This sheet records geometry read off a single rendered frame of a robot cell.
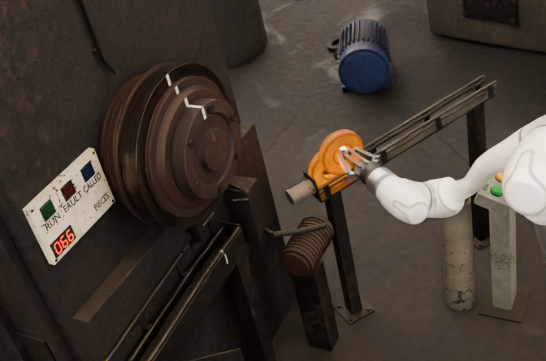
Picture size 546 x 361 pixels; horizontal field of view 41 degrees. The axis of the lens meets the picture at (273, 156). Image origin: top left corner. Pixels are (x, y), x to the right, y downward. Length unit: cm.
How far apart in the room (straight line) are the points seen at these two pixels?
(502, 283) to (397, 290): 44
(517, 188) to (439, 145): 221
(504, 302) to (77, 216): 168
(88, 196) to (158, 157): 21
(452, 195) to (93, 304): 106
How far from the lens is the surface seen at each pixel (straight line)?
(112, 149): 200
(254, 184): 242
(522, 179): 163
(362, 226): 339
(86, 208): 199
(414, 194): 213
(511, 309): 298
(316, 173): 253
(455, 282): 287
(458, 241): 273
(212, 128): 203
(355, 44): 421
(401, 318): 297
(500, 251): 277
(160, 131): 194
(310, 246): 255
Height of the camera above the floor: 220
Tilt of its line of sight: 34 degrees down
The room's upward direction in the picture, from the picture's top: 13 degrees counter-clockwise
